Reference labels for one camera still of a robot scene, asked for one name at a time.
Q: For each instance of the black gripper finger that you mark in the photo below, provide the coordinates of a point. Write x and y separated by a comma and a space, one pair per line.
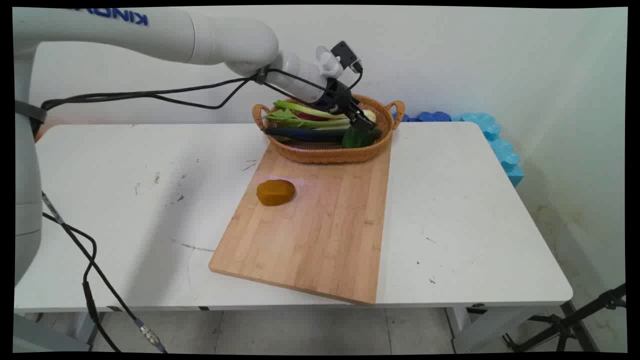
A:
364, 111
364, 125

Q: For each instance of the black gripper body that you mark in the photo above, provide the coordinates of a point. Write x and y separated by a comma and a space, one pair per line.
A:
340, 97

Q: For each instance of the orange brown potato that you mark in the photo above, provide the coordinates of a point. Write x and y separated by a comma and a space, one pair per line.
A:
275, 192

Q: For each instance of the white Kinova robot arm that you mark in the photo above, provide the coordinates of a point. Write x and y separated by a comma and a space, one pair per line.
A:
150, 35

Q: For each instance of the green bell pepper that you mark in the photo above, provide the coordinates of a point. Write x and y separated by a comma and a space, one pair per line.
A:
360, 138

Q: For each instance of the red vegetable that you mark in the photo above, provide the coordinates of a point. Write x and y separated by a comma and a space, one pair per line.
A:
310, 117

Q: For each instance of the woven wicker basket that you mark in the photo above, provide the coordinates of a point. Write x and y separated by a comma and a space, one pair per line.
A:
330, 152

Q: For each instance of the green bok choy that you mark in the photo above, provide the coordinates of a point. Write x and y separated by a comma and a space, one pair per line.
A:
300, 120

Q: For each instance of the dark long cucumber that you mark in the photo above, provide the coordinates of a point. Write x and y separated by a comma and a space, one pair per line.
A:
305, 134

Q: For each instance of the dark blue foam piece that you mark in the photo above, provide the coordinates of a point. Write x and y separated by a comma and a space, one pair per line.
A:
432, 116

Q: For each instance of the wooden cutting board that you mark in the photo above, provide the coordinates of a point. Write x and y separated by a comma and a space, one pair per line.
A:
310, 225

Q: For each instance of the light blue foam piece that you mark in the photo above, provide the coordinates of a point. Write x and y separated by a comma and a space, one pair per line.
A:
502, 150

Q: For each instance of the black tripod stand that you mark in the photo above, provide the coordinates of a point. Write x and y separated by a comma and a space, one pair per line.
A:
565, 325

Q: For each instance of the orange box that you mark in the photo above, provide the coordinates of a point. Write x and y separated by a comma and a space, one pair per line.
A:
39, 132

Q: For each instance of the grey table leg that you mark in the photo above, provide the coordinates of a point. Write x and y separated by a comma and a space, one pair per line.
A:
45, 335

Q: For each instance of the white table leg frame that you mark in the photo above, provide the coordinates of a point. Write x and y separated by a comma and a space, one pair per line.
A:
480, 327

